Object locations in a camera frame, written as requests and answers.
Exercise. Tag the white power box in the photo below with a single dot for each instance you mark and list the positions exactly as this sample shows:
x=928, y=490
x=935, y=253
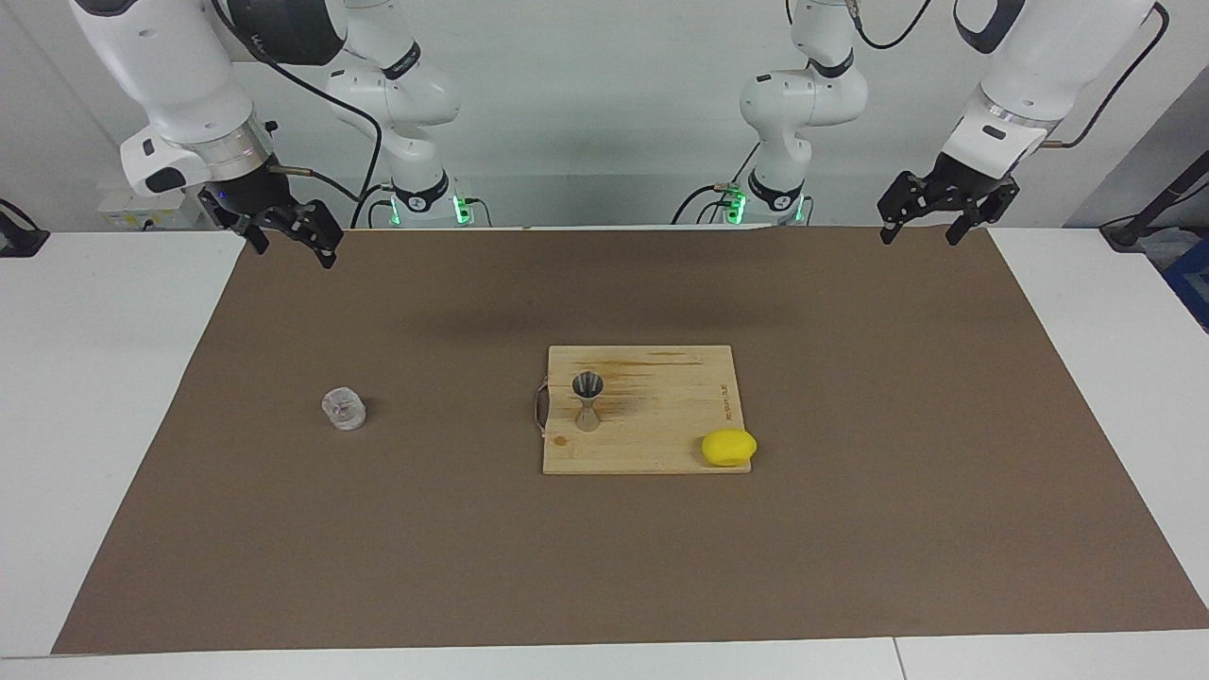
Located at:
x=118, y=219

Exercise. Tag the black object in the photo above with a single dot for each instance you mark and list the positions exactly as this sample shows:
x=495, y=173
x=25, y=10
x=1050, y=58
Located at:
x=19, y=241

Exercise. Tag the steel double jigger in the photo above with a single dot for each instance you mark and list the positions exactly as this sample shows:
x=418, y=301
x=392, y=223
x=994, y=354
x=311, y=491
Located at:
x=588, y=387

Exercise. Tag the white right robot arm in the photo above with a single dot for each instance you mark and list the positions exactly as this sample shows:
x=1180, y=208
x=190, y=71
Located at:
x=170, y=76

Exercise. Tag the brown table mat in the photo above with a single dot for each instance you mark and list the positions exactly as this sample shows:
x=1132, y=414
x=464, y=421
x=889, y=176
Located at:
x=378, y=548

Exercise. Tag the wooden cutting board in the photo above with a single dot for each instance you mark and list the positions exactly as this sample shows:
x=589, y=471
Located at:
x=652, y=416

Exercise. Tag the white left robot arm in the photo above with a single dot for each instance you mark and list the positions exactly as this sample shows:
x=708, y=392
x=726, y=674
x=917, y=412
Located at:
x=1030, y=76

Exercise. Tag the yellow lemon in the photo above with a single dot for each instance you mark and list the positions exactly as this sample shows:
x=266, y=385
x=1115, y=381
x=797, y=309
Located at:
x=729, y=449

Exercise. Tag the black stand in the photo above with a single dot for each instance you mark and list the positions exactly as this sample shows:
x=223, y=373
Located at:
x=1157, y=203

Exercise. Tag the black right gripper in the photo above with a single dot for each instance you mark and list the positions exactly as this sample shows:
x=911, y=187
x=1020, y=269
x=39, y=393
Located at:
x=247, y=198

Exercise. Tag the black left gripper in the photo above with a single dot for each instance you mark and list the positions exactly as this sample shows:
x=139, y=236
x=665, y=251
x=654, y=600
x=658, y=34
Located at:
x=968, y=184

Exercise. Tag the small clear glass cup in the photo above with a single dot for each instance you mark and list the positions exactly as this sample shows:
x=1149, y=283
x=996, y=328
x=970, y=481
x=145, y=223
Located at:
x=345, y=409

